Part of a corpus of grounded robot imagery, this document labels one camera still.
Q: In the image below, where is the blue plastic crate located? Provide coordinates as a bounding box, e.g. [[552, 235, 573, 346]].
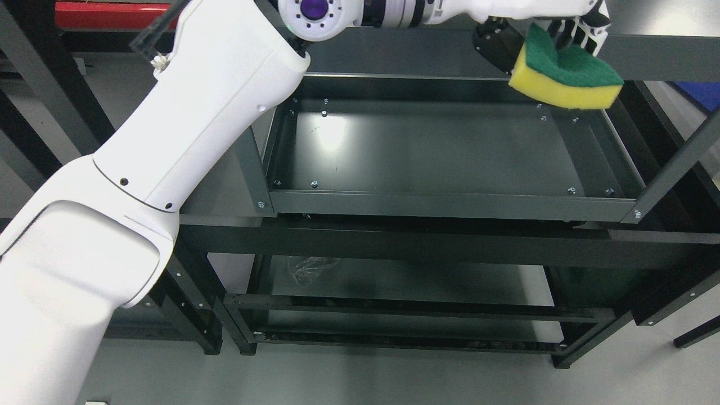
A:
[[669, 80, 719, 113]]

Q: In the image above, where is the dark metal shelf rack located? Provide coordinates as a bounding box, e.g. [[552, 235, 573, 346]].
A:
[[179, 1, 718, 368]]

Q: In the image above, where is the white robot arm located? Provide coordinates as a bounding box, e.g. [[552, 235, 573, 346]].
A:
[[2, 1, 309, 404]]

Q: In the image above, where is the red bin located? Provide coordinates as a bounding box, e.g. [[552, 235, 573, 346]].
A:
[[54, 1, 170, 31]]

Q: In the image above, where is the green yellow sponge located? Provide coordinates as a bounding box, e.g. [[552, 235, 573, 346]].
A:
[[508, 23, 624, 110]]

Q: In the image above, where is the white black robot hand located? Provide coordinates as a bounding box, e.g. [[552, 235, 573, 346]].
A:
[[422, 1, 611, 74]]

